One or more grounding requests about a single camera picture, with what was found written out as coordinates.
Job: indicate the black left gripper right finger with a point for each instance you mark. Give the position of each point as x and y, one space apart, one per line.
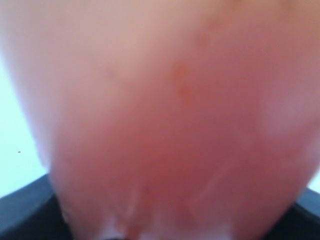
302 221

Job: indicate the red sauce squeeze bottle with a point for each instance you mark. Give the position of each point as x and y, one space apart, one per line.
169 119

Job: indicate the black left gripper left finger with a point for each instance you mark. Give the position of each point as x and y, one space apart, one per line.
32 213

